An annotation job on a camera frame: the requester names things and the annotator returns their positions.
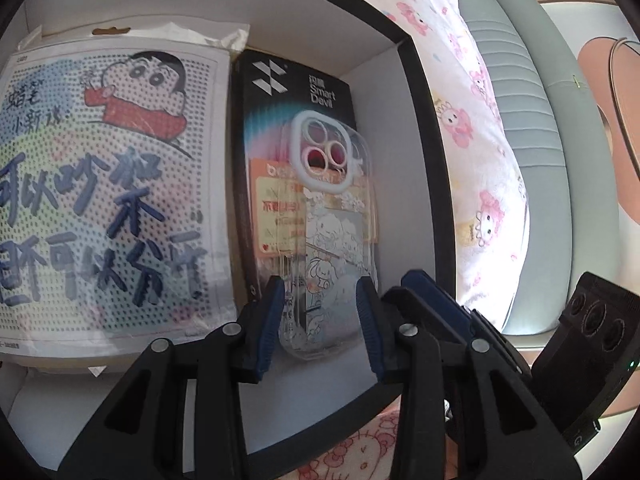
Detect pink printed pajama pants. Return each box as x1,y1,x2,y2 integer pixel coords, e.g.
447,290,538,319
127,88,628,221
295,400,451,480

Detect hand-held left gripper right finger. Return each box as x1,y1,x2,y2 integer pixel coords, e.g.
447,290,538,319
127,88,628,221
354,277,583,480

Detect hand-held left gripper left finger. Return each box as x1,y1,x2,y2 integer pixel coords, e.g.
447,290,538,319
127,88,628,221
56,276,287,480

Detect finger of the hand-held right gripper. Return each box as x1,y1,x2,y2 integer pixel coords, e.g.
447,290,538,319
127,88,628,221
402,270,533,376
382,286,417,328

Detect purple screen protector box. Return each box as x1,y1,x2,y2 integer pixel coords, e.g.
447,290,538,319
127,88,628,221
231,50,383,311

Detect cartoon bead art pack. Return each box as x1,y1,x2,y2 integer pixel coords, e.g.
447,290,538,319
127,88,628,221
0,22,251,361

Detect pink cartoon printed blanket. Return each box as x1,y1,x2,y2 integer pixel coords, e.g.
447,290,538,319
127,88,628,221
320,0,531,333

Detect grey padded bed frame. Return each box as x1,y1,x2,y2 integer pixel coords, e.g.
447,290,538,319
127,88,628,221
457,0,573,336

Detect black cardboard box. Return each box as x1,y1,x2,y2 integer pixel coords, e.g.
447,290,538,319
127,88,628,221
0,0,457,480

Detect round pink wall decor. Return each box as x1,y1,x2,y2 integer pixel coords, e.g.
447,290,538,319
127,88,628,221
575,35,640,181

